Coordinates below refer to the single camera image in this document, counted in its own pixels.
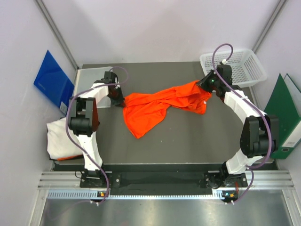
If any green binder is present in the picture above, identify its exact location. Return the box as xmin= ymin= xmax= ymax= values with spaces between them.
xmin=264 ymin=74 xmax=301 ymax=159

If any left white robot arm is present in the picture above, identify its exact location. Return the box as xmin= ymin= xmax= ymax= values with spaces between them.
xmin=65 ymin=79 xmax=125 ymax=188

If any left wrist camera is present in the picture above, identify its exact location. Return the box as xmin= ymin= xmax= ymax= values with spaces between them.
xmin=104 ymin=71 xmax=119 ymax=84

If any orange t-shirt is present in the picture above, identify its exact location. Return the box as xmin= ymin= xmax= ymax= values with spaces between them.
xmin=123 ymin=81 xmax=212 ymax=139

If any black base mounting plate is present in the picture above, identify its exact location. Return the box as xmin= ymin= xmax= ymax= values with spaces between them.
xmin=80 ymin=171 xmax=247 ymax=190

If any white plastic basket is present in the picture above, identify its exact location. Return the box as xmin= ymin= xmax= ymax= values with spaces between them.
xmin=214 ymin=49 xmax=267 ymax=88

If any translucent plastic sheet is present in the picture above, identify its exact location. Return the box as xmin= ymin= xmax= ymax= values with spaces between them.
xmin=73 ymin=66 xmax=112 ymax=108

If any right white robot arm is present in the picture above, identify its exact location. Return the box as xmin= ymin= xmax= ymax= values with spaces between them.
xmin=196 ymin=68 xmax=279 ymax=186

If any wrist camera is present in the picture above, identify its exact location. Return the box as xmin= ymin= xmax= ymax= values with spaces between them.
xmin=104 ymin=71 xmax=119 ymax=84
xmin=217 ymin=64 xmax=232 ymax=84

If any white folded t-shirt stack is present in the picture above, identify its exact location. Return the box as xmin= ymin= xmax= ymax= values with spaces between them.
xmin=47 ymin=117 xmax=83 ymax=161

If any grey slotted cable duct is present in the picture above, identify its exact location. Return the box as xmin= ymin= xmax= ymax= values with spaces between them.
xmin=47 ymin=189 xmax=238 ymax=200

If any blue folder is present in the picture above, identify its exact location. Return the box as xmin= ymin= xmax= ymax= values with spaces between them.
xmin=33 ymin=51 xmax=74 ymax=114

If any aluminium rail frame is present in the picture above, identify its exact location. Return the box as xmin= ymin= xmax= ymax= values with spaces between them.
xmin=29 ymin=170 xmax=301 ymax=226

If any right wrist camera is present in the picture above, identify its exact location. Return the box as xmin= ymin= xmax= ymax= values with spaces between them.
xmin=217 ymin=64 xmax=232 ymax=84

